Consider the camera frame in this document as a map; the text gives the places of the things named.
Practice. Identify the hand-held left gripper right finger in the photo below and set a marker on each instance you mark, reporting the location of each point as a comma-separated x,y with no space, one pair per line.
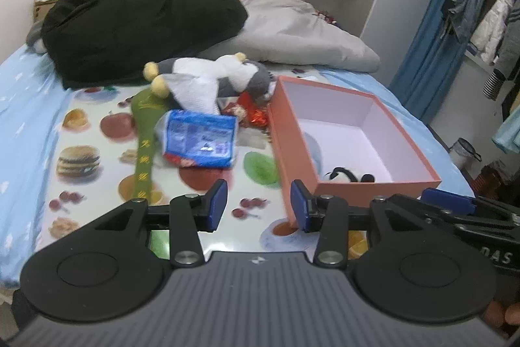
300,208

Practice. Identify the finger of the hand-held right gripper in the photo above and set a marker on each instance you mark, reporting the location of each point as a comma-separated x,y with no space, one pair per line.
447,200
467,223

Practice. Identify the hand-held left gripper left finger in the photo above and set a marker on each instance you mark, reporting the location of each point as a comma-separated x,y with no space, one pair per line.
217,205

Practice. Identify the orange cardboard box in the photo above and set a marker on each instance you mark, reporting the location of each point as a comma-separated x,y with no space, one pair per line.
292,152

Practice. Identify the blue tissue packet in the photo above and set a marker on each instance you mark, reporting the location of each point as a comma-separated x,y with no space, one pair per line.
199,135

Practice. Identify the black white soft toy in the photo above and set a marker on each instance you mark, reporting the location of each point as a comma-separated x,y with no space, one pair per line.
345,174

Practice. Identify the person's right hand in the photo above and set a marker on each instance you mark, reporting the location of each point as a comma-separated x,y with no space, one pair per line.
505,316

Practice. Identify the clear plastic bin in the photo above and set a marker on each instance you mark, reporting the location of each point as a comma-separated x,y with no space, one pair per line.
463,154

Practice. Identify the light blue hanging cloth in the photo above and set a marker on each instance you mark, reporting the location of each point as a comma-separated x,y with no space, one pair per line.
508,135

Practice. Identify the red snack wrapper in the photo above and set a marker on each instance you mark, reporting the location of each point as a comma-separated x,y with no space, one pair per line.
256,115

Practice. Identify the striped hanging sleeve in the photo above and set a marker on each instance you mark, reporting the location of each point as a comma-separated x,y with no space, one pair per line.
493,85

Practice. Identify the grey white penguin plush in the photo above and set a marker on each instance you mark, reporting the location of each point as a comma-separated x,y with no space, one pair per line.
256,76

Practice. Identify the blue curtain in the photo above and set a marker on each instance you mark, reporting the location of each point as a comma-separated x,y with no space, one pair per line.
430,58

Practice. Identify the fruit printed mat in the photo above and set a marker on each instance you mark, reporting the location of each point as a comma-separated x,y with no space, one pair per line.
89,119

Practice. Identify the grey quilt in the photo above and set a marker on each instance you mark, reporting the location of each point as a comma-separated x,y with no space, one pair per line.
292,30

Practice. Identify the white hanging jacket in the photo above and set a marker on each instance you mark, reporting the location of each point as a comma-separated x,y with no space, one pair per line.
489,26

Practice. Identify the small red toys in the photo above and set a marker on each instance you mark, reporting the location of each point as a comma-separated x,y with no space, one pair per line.
325,17

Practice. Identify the black jacket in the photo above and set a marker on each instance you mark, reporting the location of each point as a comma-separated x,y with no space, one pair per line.
122,26

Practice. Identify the brown cardboard box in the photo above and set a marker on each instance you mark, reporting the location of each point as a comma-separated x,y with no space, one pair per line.
40,10

